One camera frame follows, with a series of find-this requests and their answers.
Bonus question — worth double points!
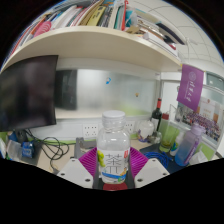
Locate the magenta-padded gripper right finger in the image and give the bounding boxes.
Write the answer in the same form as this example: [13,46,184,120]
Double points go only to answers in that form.
[128,146,171,189]

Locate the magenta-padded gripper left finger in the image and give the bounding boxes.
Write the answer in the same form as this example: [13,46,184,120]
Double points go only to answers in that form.
[56,146,99,189]

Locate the clear plastic drink bottle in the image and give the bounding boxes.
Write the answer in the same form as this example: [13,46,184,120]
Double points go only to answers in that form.
[96,109,132,185]

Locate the purple water bottle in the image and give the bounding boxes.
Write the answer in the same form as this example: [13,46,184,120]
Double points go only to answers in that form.
[174,122,204,167]

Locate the navy desk mat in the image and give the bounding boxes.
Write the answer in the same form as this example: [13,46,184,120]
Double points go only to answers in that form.
[139,142,183,174]

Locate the grey metal laptop stand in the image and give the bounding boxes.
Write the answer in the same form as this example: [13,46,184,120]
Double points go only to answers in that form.
[73,136,101,160]

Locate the white round jar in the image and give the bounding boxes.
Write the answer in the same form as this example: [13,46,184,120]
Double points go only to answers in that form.
[138,119,155,141]

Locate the white tissue pack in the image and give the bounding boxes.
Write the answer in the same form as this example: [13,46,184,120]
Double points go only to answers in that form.
[189,149,209,166]

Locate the small blue device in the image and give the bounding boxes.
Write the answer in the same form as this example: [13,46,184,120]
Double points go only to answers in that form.
[21,141,36,159]

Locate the dark wine bottle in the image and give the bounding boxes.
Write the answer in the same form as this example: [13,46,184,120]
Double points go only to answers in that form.
[150,98,164,132]

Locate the framed group photo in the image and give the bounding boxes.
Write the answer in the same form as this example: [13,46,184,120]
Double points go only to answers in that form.
[169,96,224,141]

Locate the black computer monitor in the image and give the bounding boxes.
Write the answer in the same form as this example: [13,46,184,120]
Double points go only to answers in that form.
[0,54,59,133]

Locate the wooden shelf with books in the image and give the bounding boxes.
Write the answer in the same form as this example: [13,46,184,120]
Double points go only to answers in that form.
[1,0,188,73]

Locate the coiled blue cable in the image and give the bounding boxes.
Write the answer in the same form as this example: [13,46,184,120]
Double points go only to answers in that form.
[143,151,171,169]

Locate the black cables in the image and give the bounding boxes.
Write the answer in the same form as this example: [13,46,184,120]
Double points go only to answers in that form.
[24,129,71,163]

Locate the white wall socket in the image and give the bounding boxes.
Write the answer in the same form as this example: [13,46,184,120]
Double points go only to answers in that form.
[82,123,99,138]
[124,121,136,134]

